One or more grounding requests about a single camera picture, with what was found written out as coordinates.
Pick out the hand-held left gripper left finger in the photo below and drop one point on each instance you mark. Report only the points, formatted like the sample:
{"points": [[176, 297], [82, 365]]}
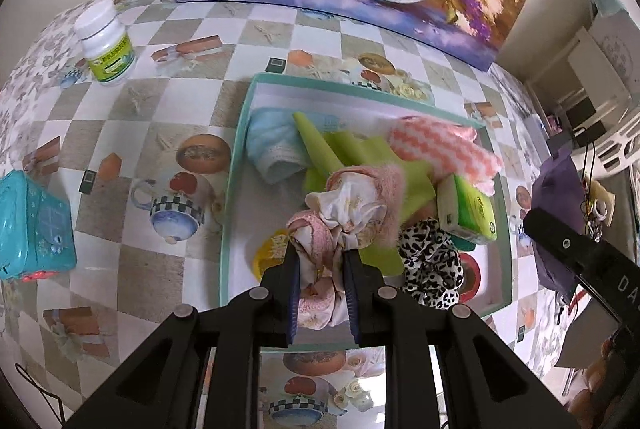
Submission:
{"points": [[293, 294]]}

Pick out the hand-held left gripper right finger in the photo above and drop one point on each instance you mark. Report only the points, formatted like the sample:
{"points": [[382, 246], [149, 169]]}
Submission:
{"points": [[352, 299]]}

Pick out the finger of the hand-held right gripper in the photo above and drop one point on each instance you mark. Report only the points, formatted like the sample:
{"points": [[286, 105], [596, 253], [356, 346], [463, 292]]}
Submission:
{"points": [[562, 241]]}

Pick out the yellow round disc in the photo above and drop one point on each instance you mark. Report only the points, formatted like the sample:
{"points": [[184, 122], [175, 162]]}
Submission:
{"points": [[270, 254]]}

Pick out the leopard print scrunchie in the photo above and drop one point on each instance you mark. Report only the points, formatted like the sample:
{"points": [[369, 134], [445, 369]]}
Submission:
{"points": [[430, 254]]}

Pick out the pink fluffy floral scrunchie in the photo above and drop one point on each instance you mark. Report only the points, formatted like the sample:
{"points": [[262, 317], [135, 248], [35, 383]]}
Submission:
{"points": [[350, 204]]}

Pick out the green tissue packet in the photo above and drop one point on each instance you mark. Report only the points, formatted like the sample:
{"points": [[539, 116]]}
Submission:
{"points": [[472, 209]]}

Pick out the shallow teal cardboard box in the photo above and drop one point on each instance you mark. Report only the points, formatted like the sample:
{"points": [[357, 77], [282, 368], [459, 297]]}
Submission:
{"points": [[241, 209]]}

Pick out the red tape roll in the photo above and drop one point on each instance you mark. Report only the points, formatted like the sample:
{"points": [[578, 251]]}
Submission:
{"points": [[471, 290]]}

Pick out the lime green cloth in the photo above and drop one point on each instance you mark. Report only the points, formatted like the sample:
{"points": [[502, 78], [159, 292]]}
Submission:
{"points": [[350, 154]]}

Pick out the blue face mask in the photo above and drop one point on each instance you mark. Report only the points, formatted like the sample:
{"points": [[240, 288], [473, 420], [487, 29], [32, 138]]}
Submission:
{"points": [[270, 144]]}

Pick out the pink white zigzag cloth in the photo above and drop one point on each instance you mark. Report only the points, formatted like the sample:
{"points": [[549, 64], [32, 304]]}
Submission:
{"points": [[440, 149]]}

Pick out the person's right hand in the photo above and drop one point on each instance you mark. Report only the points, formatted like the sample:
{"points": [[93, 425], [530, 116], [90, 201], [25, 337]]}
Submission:
{"points": [[595, 379]]}

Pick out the pile of small clutter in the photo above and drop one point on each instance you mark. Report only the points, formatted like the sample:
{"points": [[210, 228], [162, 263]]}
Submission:
{"points": [[597, 204]]}

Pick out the brown cardboard sheet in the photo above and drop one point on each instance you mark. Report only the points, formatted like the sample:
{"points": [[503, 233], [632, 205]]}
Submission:
{"points": [[585, 339]]}

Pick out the white lattice plastic basket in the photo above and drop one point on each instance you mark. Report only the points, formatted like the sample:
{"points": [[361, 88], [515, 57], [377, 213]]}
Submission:
{"points": [[620, 136]]}

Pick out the teal plastic toy box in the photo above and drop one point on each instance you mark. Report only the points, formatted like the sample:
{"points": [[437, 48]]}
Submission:
{"points": [[35, 229]]}

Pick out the white pill bottle green label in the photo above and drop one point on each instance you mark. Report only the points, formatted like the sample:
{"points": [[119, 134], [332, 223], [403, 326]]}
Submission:
{"points": [[107, 54]]}

